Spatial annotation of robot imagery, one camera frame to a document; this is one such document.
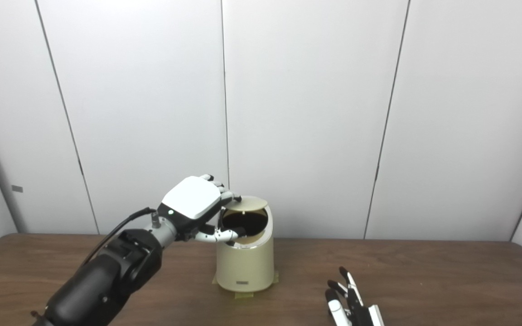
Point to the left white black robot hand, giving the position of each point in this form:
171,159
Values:
193,199

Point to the grey wall label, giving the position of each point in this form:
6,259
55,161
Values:
17,189

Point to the cream-colored bin body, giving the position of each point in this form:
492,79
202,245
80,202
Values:
245,267

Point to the cream round bin lid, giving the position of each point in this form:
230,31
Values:
252,203

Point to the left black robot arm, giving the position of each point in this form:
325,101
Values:
107,276

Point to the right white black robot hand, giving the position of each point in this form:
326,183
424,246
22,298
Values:
356,312

